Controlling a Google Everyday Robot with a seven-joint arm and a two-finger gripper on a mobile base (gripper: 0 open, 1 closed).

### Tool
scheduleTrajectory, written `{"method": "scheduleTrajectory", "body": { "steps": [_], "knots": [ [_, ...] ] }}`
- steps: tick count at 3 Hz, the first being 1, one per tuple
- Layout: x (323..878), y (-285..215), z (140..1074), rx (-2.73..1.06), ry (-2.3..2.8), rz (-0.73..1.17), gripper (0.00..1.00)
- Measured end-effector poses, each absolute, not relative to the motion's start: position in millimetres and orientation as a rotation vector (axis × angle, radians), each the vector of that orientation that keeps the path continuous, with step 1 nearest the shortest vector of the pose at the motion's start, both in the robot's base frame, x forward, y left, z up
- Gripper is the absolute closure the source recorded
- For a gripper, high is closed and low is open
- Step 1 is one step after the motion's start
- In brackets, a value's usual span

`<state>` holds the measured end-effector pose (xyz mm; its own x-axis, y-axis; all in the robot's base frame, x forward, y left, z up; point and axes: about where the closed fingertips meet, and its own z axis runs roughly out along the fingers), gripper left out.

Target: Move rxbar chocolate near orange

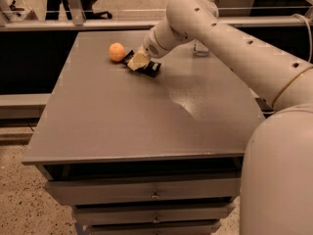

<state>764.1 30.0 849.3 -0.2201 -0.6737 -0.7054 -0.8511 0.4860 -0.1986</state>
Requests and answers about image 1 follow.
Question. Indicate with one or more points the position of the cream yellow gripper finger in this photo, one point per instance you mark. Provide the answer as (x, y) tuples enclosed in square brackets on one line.
[(138, 60)]

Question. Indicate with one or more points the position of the black rxbar chocolate wrapper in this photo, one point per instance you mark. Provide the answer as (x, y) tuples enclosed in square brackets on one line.
[(151, 69)]

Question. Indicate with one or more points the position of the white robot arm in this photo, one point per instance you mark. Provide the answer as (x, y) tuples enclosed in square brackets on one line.
[(277, 175)]

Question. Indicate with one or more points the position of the orange fruit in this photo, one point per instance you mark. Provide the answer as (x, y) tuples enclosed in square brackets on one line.
[(117, 52)]

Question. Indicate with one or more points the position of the clear plastic water bottle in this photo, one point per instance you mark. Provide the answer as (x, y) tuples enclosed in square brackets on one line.
[(199, 48)]

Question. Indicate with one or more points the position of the grey drawer cabinet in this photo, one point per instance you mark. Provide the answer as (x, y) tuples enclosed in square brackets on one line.
[(104, 121)]

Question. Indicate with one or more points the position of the top grey drawer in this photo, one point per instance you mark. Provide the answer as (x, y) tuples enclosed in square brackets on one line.
[(133, 190)]

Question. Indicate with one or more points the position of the grey drawer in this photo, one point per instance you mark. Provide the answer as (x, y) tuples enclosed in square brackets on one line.
[(133, 190), (193, 227), (155, 213)]

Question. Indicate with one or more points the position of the middle grey drawer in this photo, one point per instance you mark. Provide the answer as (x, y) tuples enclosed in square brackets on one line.
[(155, 213)]

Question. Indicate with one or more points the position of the bottom grey drawer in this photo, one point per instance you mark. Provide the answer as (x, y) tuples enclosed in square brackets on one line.
[(193, 227)]

